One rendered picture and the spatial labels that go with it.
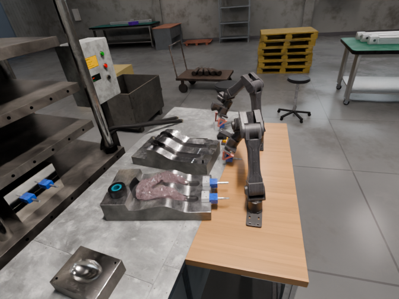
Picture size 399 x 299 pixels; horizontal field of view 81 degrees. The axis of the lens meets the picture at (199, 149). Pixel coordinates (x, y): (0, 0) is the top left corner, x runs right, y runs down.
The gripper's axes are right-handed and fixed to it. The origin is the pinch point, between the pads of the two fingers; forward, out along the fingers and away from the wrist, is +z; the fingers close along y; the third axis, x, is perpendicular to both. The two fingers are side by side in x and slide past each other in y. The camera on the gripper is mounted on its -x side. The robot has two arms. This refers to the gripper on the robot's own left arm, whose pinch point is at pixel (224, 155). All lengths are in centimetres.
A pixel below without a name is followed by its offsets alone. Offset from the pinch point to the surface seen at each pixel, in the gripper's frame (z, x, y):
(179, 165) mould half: 11.0, -21.0, 15.3
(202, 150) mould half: 2.4, -13.4, 4.0
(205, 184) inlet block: -0.1, -5.3, 30.0
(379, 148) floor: -2, 176, -157
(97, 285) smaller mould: 12, -27, 86
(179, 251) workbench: 8, -5, 64
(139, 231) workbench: 18, -23, 58
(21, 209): 45, -80, 61
